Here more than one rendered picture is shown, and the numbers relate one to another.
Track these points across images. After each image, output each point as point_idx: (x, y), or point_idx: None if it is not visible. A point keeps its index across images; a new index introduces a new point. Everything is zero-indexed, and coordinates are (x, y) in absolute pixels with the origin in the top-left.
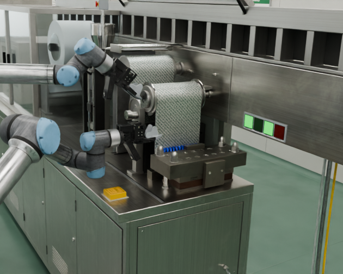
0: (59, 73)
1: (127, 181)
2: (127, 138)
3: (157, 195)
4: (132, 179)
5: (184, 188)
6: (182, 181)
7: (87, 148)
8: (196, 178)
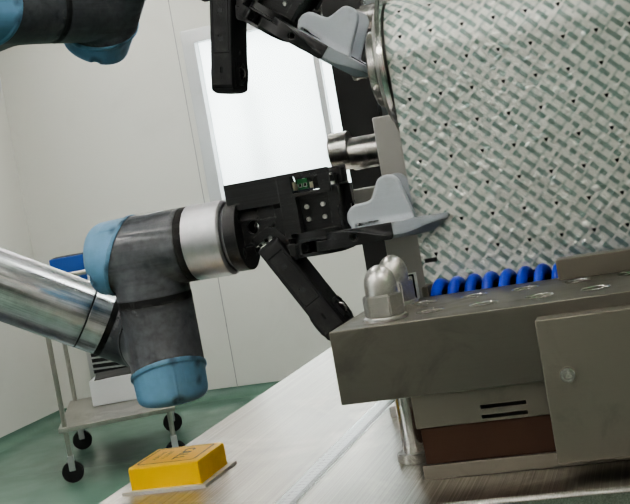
0: None
1: (328, 436)
2: (264, 236)
3: (317, 486)
4: (360, 429)
5: (456, 463)
6: (430, 422)
7: (93, 281)
8: (518, 407)
